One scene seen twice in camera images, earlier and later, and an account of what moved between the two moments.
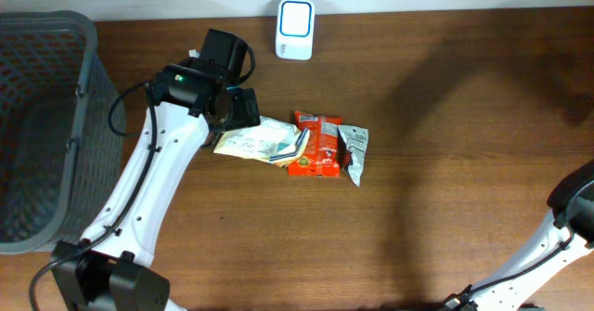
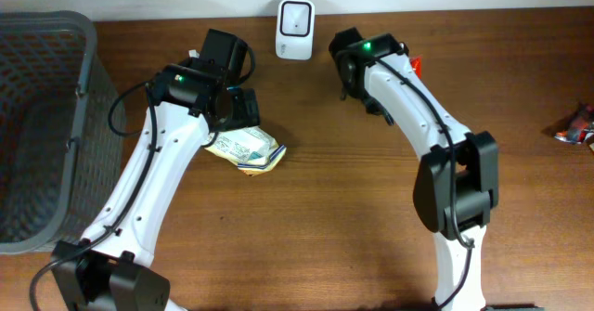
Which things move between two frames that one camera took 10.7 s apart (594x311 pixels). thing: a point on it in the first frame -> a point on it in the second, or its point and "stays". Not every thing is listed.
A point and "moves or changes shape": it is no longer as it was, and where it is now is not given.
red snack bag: (322, 159) -> (416, 62)
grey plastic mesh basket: (62, 131) stays
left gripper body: (244, 110) stays
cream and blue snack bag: (272, 140) moves or changes shape
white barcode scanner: (295, 29) stays
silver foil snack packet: (353, 143) -> (580, 133)
